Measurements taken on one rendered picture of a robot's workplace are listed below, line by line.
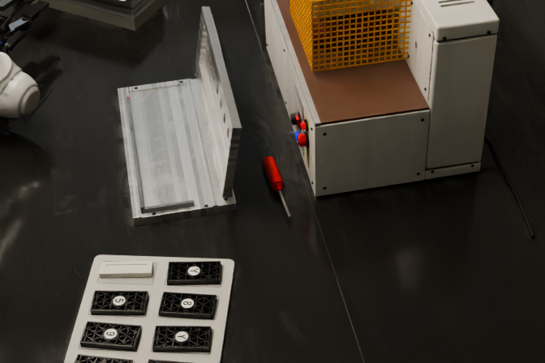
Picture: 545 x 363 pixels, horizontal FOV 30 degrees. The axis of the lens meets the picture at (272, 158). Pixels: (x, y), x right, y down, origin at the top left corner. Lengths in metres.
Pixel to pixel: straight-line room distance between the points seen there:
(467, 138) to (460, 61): 0.20
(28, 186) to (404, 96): 0.80
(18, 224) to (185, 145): 0.39
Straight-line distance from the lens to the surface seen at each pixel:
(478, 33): 1.92
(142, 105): 2.31
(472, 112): 2.03
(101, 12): 2.64
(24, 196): 2.17
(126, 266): 1.95
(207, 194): 2.07
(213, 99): 2.17
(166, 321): 1.85
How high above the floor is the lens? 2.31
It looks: 41 degrees down
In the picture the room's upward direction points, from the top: 3 degrees counter-clockwise
